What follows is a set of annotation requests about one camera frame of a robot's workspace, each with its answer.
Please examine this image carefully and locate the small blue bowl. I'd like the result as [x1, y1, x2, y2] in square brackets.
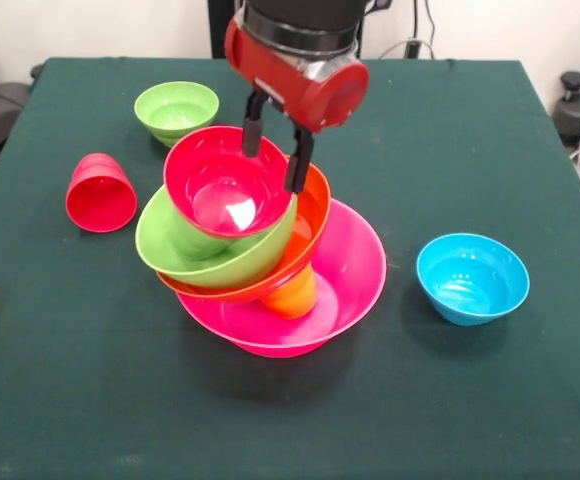
[416, 233, 531, 327]

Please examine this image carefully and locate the black office chair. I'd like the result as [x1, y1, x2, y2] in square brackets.
[0, 34, 46, 161]

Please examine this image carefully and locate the large green bowl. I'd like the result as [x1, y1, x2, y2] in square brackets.
[135, 183, 300, 290]

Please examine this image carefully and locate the large orange bowl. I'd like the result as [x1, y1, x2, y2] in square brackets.
[155, 154, 332, 304]

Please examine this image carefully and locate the large pink bowl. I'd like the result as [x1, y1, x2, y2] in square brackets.
[175, 197, 389, 359]

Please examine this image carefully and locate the green cup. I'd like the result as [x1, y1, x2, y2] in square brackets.
[169, 229, 231, 261]

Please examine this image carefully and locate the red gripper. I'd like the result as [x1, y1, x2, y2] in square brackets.
[224, 13, 371, 195]

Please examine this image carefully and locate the dark green tablecloth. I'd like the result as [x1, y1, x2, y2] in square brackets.
[0, 56, 580, 480]

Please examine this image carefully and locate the small red bowl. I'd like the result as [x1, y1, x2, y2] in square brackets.
[162, 125, 293, 240]

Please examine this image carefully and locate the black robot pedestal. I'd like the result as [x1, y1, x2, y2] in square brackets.
[208, 0, 366, 60]

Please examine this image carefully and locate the small green bowl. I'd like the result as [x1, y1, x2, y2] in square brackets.
[133, 80, 220, 149]

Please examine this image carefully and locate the black wall cable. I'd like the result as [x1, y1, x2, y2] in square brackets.
[422, 0, 439, 44]

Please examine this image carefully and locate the orange cup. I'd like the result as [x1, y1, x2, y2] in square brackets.
[259, 264, 319, 320]

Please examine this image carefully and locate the red cup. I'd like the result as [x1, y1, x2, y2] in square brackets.
[65, 152, 139, 234]

